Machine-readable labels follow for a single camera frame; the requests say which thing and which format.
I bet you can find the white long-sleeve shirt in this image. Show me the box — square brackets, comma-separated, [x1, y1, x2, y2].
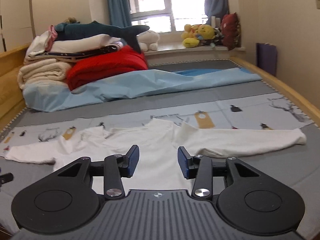
[5, 119, 306, 190]

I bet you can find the light blue sheet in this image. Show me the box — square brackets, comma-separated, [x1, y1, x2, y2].
[23, 68, 261, 112]

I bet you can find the printed light bed sheet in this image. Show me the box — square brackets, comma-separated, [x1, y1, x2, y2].
[1, 93, 312, 157]

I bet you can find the cream folded blanket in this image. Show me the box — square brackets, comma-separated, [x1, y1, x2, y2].
[17, 59, 73, 90]

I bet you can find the red blanket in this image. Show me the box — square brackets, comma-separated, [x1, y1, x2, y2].
[66, 46, 148, 90]

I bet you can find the white folded quilt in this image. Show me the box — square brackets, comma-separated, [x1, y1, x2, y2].
[24, 30, 124, 62]

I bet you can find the purple bag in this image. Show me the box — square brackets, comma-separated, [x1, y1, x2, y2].
[256, 43, 278, 76]

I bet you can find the dark teal shark plush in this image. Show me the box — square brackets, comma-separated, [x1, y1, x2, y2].
[54, 21, 150, 53]

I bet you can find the dark red cushion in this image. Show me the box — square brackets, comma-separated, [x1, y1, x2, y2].
[221, 12, 241, 50]

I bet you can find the yellow plush toy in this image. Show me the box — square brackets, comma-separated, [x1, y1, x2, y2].
[181, 24, 216, 48]

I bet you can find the white plush toy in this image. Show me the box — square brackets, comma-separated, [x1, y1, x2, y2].
[137, 30, 160, 52]

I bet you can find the blue left curtain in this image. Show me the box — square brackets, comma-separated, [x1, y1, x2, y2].
[107, 0, 132, 28]

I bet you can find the wooden bed frame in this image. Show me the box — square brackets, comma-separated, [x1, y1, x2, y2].
[1, 43, 319, 133]

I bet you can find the window with grey frame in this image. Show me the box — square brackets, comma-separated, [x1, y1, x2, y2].
[129, 0, 208, 33]

